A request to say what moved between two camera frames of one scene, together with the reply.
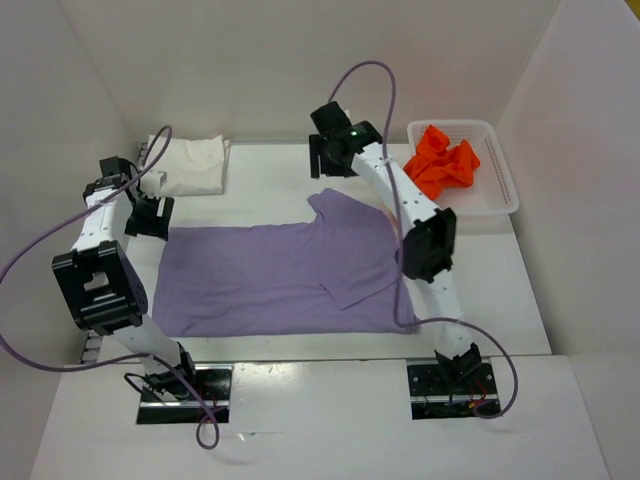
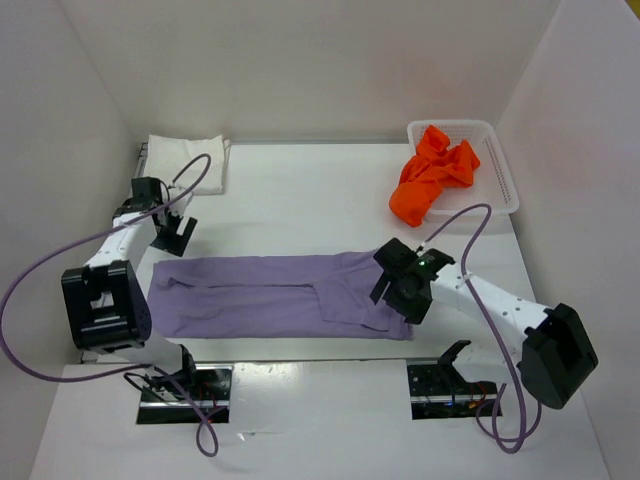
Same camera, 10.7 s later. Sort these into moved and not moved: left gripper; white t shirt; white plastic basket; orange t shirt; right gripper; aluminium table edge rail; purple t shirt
Moved: purple t shirt; right gripper; left gripper
Not moved: white t shirt; orange t shirt; white plastic basket; aluminium table edge rail
